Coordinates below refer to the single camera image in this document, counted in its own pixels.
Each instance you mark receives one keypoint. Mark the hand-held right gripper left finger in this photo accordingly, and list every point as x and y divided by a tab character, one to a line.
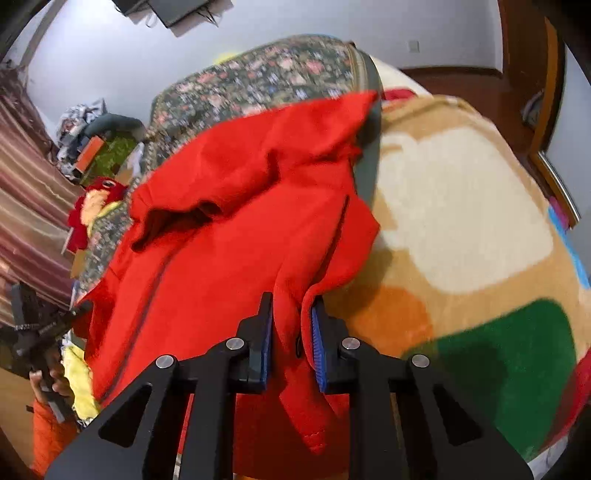
264	350

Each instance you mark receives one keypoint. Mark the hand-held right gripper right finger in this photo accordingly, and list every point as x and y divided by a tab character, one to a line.
318	350

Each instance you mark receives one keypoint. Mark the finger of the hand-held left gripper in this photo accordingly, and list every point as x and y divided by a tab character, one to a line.
74	314

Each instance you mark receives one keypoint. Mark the red zip jacket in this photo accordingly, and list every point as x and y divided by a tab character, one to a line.
231	230

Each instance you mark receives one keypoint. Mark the person's left forearm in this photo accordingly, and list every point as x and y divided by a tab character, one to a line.
51	438

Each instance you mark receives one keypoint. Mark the pile of clothes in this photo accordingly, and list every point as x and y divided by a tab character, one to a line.
87	124

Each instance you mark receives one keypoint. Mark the person's left hand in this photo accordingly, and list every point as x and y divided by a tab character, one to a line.
62	383

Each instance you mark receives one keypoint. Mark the yellow cloth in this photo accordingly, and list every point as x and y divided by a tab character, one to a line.
81	378

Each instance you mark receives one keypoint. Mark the striped brown curtain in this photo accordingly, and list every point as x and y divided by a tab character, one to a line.
32	207

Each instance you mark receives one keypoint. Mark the red plush toy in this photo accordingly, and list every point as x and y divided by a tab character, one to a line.
97	198

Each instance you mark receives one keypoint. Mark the orange box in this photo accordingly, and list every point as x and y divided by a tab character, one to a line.
90	154

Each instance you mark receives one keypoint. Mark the green patterned cloth cover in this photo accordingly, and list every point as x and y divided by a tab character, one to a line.
114	154

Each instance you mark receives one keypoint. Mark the colourful fleece blanket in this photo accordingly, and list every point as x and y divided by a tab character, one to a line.
461	207

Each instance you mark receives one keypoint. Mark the floral bedspread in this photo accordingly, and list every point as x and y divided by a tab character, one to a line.
258	78

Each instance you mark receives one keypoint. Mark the wooden door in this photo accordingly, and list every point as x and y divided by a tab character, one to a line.
517	37

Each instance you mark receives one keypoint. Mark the black wall television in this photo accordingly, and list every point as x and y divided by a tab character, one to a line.
129	4

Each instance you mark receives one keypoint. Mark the white wall socket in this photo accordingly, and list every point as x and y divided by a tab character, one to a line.
413	46

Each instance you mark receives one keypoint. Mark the small black wall monitor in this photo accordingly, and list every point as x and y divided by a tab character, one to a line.
180	11

